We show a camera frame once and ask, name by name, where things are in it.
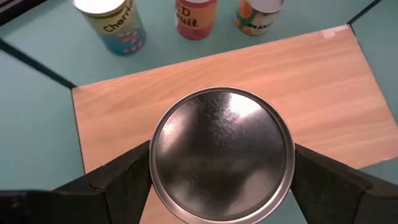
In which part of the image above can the green table mat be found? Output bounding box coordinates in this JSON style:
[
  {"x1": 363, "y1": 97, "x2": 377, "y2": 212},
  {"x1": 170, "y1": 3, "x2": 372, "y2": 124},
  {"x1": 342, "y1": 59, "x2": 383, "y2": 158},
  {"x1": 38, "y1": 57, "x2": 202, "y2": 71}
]
[{"x1": 0, "y1": 0, "x2": 398, "y2": 224}]

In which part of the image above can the purple label can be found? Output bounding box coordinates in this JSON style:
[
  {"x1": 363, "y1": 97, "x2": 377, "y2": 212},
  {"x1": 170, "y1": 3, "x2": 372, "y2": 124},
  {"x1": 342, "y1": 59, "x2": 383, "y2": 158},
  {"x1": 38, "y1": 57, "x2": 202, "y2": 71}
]
[{"x1": 149, "y1": 86, "x2": 296, "y2": 224}]

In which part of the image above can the Cherries can blue label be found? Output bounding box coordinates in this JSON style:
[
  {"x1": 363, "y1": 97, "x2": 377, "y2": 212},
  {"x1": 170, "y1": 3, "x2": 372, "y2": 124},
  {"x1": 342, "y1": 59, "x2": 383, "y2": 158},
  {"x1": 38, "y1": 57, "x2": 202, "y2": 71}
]
[{"x1": 70, "y1": 0, "x2": 147, "y2": 57}]

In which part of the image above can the Mixed Fruit can red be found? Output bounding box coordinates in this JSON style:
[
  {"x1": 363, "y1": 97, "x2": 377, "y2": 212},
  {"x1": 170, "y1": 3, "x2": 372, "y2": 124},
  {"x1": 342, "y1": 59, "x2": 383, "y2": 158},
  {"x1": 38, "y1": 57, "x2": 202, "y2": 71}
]
[{"x1": 174, "y1": 0, "x2": 218, "y2": 40}]

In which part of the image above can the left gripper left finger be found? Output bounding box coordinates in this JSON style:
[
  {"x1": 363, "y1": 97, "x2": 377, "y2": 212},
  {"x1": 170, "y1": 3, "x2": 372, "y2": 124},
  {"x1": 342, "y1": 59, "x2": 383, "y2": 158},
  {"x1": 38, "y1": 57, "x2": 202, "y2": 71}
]
[{"x1": 0, "y1": 139, "x2": 153, "y2": 224}]

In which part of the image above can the Oranges can white label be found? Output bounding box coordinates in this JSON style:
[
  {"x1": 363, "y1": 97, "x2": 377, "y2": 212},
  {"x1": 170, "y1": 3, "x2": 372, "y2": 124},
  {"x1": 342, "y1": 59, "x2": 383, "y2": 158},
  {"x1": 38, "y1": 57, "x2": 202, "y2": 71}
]
[{"x1": 234, "y1": 0, "x2": 286, "y2": 37}]

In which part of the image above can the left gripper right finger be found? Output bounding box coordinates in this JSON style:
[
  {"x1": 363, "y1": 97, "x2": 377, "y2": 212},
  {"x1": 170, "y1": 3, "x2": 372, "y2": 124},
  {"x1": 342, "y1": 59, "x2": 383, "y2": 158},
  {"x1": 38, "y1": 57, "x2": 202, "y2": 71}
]
[{"x1": 290, "y1": 142, "x2": 398, "y2": 224}]

